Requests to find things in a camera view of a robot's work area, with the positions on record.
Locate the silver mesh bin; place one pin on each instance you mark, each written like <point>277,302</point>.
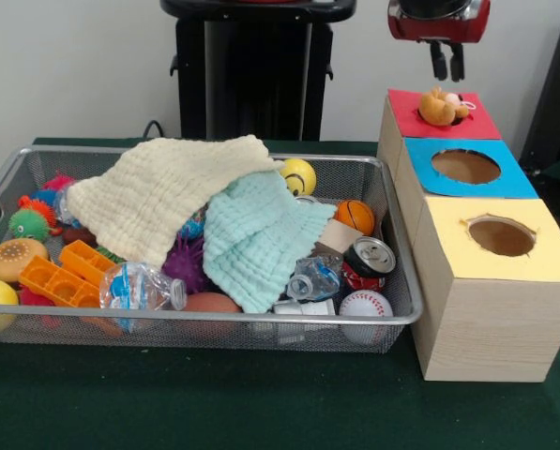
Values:
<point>190,337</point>

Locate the brown hedgehog plush toy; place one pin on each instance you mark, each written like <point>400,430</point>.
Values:
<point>441,109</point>

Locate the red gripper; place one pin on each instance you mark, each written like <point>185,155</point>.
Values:
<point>439,32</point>

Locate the crushed red soda can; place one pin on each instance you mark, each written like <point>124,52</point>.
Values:
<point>368,262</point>

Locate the small orange basketball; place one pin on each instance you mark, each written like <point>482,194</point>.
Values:
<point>354,216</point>

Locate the yellow smiley ball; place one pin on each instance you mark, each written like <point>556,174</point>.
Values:
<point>300,177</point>

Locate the white baseball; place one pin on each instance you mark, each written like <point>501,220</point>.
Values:
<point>366,304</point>

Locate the orange plastic toy tray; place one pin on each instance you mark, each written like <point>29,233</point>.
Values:
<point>59,281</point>

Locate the crushed bottle with blue label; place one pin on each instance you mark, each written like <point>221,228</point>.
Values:
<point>134,288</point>

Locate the mint green waffle cloth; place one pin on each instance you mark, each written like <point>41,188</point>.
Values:
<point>256,244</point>

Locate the toy burger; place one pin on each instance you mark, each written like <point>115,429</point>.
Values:
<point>14,258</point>

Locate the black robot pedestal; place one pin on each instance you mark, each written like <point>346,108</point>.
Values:
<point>261,84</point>

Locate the cream waffle cloth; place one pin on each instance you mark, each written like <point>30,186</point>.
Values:
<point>167,192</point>

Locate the wooden box with three holes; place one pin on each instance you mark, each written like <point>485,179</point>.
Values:
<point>486,328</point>

